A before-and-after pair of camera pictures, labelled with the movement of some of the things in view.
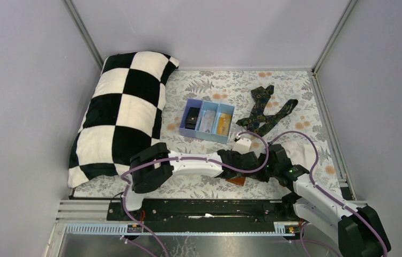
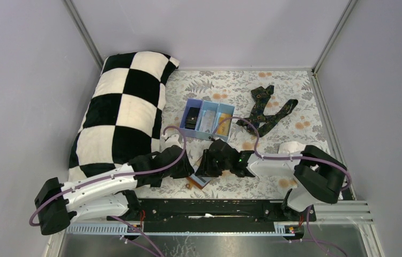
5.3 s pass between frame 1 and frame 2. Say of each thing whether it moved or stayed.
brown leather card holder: moved
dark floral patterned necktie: stayed
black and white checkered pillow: stayed
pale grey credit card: stayed
